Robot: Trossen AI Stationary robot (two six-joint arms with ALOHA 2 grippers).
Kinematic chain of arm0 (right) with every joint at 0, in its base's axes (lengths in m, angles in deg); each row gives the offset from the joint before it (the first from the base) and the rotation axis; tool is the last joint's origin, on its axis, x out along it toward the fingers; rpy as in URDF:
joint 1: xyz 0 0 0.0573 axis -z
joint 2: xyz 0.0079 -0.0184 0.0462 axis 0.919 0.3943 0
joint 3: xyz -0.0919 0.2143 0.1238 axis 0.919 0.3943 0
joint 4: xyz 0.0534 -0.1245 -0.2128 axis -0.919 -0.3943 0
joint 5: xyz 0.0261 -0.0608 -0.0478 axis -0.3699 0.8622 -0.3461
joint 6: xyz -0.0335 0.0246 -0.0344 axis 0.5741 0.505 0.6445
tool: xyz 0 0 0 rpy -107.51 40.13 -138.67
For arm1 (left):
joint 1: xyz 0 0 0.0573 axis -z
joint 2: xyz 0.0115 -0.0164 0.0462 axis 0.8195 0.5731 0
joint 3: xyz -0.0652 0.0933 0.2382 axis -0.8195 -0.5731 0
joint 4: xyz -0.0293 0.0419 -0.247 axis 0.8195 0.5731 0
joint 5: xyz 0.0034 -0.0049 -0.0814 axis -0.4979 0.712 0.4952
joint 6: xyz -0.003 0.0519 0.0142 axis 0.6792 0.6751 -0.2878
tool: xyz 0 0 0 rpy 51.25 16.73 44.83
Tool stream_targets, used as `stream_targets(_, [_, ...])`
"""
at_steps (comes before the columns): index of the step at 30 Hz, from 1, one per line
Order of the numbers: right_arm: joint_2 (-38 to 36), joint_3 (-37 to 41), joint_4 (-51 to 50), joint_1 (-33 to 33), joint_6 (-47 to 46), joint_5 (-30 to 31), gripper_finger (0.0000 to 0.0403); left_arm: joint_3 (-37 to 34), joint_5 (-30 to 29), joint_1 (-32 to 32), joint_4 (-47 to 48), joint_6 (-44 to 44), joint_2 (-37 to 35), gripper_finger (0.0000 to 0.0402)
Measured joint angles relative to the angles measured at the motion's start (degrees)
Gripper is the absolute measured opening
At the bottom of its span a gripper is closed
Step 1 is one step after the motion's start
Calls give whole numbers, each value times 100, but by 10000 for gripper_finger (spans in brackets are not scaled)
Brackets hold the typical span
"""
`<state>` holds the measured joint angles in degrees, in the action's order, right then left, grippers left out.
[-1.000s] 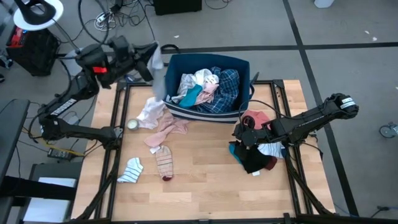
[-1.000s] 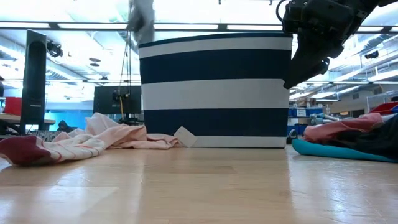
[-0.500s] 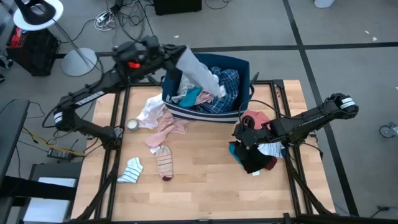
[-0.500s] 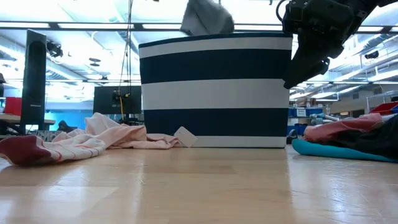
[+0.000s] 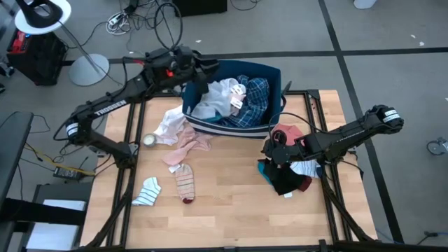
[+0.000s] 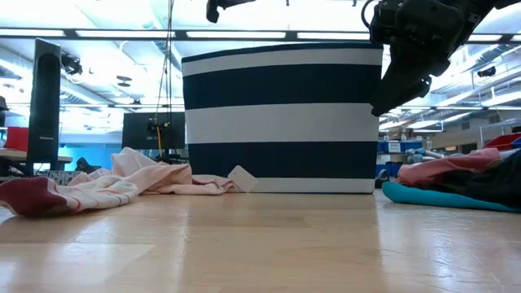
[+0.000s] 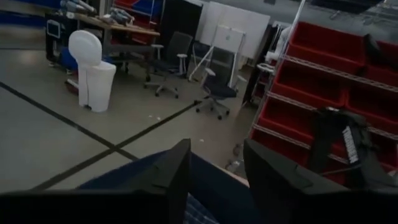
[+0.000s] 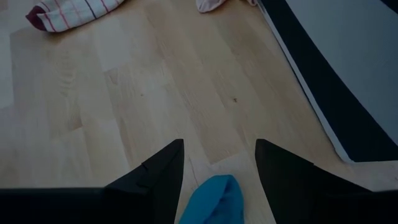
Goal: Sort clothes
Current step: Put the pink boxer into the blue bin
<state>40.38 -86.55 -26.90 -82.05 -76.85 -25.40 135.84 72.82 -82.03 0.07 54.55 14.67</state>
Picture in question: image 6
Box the tan desk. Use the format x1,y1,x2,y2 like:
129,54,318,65
0,148,73,172

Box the salmon red garment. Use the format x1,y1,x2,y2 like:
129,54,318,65
396,147,504,187

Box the black overhead beam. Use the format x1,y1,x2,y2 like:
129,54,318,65
0,26,521,43

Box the red box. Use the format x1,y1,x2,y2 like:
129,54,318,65
6,126,29,152

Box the red storage bin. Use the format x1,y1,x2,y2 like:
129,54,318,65
483,133,521,151

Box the white sock with red toe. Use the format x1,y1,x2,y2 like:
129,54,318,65
0,175,139,218

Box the grey patterned object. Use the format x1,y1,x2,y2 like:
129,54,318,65
40,169,85,186

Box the blue storage bin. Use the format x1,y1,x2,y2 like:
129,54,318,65
377,140,424,154

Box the navy white striped fabric bin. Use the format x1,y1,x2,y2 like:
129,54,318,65
181,42,384,195

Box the teal cloth item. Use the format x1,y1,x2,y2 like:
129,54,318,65
381,181,521,214

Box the pale pink garment with tag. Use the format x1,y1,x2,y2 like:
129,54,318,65
68,146,260,196

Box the black tower speaker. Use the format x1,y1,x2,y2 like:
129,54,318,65
26,38,62,177

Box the hanging black cable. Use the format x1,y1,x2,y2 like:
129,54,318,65
153,0,177,123

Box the person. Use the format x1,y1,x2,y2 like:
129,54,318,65
74,156,103,175

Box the dark green button shirt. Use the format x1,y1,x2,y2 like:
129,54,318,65
431,150,521,209

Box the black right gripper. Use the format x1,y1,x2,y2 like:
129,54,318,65
368,0,496,117

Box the black monitor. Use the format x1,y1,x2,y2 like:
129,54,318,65
121,112,186,151

